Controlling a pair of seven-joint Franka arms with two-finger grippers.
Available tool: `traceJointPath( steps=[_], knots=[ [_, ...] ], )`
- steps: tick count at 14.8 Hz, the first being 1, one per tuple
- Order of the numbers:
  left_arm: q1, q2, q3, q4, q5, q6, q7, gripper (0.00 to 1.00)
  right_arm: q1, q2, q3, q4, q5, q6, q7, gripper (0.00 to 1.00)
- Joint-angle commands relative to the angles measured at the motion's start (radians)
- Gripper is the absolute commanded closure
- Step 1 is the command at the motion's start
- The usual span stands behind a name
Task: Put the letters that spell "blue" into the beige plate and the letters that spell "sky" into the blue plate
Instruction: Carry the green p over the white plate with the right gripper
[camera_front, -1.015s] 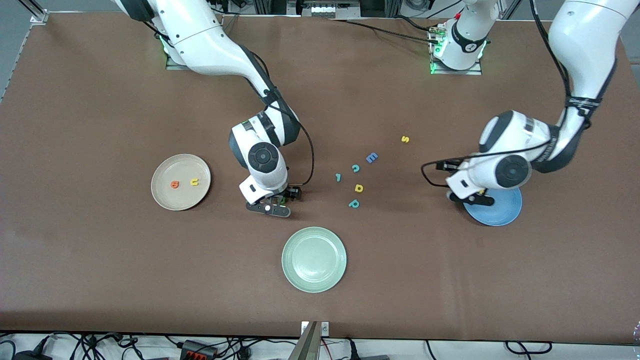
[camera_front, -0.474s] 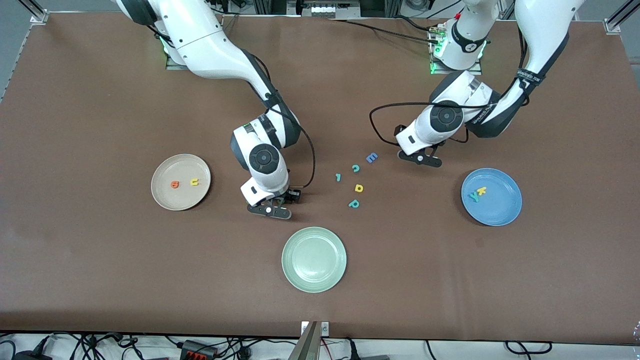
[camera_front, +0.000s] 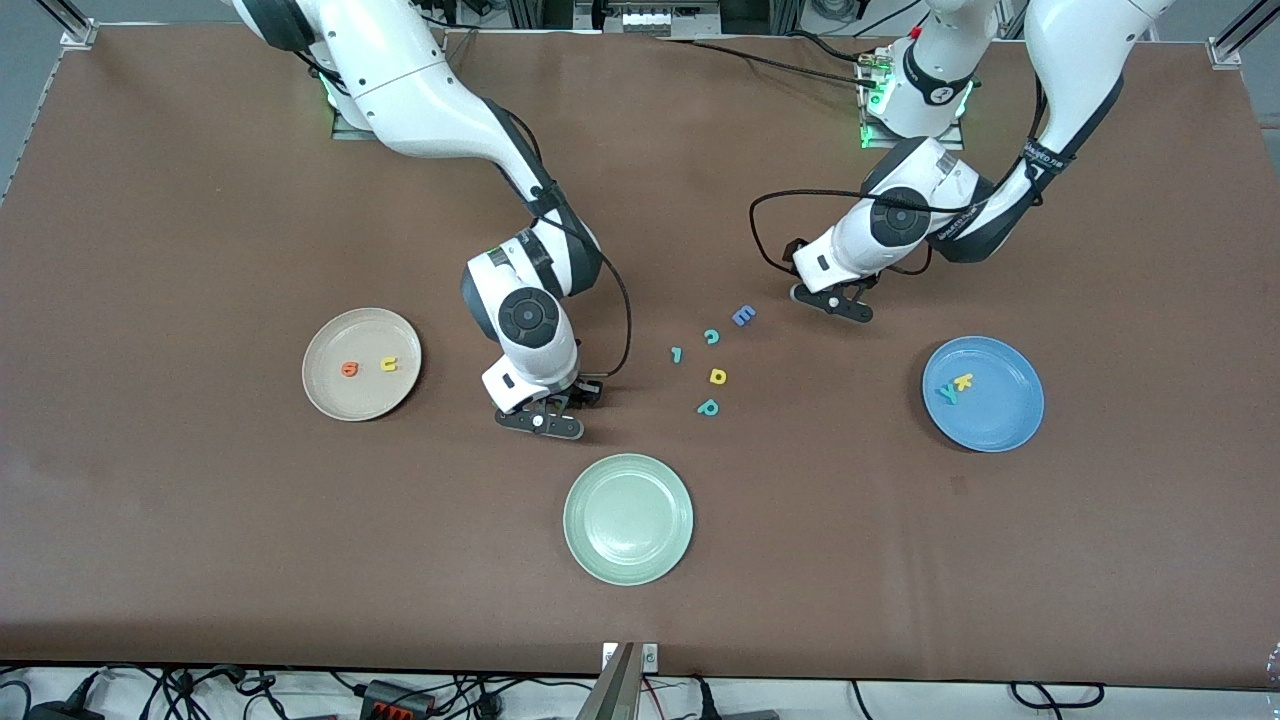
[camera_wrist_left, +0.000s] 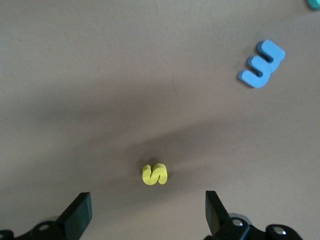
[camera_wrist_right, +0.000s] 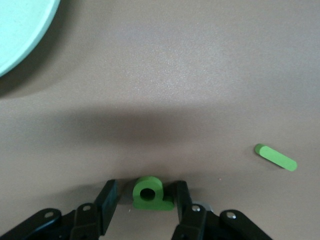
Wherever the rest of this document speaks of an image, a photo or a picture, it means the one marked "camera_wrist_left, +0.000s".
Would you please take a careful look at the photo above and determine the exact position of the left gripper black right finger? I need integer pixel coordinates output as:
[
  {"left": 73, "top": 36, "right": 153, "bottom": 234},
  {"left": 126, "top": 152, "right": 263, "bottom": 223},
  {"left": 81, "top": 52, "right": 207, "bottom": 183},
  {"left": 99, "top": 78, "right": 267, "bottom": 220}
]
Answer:
[{"left": 204, "top": 190, "right": 251, "bottom": 240}]

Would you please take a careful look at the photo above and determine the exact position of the yellow letter s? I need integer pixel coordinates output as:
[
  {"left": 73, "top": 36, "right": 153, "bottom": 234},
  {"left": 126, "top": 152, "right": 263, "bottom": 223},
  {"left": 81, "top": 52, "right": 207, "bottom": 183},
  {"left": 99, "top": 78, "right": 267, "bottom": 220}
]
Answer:
[{"left": 141, "top": 163, "right": 168, "bottom": 186}]

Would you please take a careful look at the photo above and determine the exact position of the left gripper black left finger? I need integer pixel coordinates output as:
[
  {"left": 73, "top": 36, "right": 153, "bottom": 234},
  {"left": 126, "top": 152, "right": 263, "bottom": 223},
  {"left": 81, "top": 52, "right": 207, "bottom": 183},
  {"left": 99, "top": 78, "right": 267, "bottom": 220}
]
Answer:
[{"left": 24, "top": 192, "right": 93, "bottom": 240}]

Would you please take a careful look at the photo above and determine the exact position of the teal letter c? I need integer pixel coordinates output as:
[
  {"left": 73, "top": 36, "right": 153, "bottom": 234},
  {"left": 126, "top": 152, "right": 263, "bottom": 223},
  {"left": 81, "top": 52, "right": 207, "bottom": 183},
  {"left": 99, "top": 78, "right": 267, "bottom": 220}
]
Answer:
[{"left": 304, "top": 0, "right": 320, "bottom": 12}]

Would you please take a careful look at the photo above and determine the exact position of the blue letter m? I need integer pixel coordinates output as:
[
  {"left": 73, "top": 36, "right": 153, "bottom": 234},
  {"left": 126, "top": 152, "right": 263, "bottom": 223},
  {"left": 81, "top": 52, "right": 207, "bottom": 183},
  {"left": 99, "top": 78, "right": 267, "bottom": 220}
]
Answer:
[{"left": 237, "top": 38, "right": 286, "bottom": 89}]

